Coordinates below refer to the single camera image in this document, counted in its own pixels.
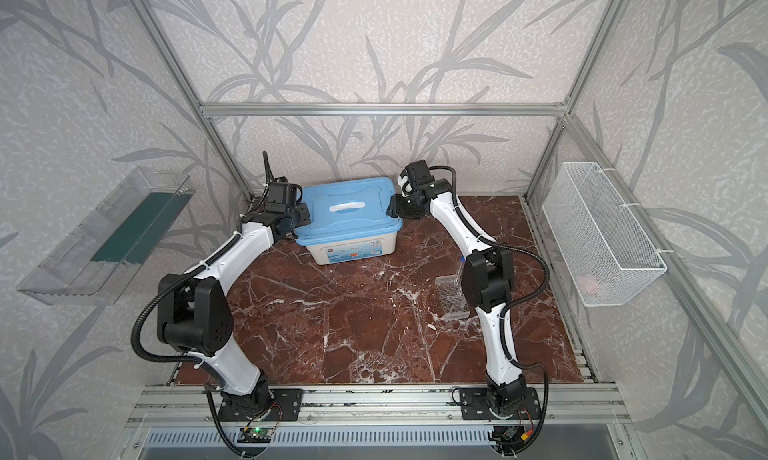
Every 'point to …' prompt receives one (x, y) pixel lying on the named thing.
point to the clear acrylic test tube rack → (451, 296)
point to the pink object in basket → (590, 285)
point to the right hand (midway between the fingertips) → (394, 204)
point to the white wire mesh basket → (603, 256)
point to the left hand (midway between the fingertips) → (306, 202)
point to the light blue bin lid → (348, 208)
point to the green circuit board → (255, 435)
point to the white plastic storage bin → (353, 248)
